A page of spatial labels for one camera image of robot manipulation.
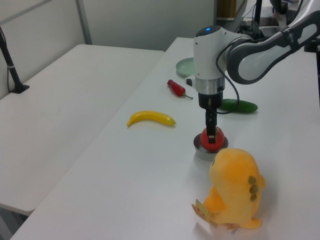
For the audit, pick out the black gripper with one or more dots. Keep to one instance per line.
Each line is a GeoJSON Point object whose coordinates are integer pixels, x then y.
{"type": "Point", "coordinates": [211, 100]}

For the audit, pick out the red apple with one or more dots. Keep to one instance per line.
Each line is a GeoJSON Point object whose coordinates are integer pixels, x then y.
{"type": "Point", "coordinates": [220, 140]}

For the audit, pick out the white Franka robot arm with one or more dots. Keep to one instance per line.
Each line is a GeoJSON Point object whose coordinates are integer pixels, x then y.
{"type": "Point", "coordinates": [207, 55]}

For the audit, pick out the grey bowl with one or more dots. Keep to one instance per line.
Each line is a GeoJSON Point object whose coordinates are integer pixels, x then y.
{"type": "Point", "coordinates": [200, 151]}

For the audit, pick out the green cucumber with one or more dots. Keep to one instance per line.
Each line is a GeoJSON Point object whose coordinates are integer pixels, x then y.
{"type": "Point", "coordinates": [245, 106]}

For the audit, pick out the red chili pepper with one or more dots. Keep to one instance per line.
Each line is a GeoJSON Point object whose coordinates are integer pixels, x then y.
{"type": "Point", "coordinates": [176, 88]}

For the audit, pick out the orange plush toy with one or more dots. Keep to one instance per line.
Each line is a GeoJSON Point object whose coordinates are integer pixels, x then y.
{"type": "Point", "coordinates": [232, 175]}

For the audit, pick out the yellow banana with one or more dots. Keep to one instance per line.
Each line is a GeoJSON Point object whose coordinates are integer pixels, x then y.
{"type": "Point", "coordinates": [152, 116]}

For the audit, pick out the light green plate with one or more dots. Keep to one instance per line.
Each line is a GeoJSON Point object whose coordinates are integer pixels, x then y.
{"type": "Point", "coordinates": [185, 67]}

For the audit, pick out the black background stand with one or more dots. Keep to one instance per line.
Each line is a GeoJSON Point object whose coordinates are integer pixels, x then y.
{"type": "Point", "coordinates": [258, 12]}

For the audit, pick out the black pole with base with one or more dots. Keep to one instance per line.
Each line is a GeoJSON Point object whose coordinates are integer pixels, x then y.
{"type": "Point", "coordinates": [12, 72]}

